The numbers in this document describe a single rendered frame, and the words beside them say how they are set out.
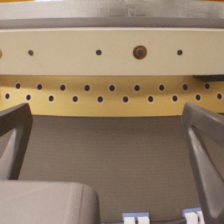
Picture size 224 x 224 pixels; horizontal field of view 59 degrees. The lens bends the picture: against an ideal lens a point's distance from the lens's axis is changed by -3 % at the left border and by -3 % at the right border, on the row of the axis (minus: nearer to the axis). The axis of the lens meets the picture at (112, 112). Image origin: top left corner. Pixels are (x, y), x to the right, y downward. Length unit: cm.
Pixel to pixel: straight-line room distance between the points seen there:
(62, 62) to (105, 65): 4
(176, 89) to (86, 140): 14
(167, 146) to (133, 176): 6
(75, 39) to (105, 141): 13
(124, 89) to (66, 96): 7
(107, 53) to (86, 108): 8
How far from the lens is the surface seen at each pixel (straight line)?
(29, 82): 30
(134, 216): 29
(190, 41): 23
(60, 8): 27
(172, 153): 28
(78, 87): 27
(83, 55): 22
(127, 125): 27
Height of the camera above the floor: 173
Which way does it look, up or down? 26 degrees down
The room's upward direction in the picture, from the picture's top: straight up
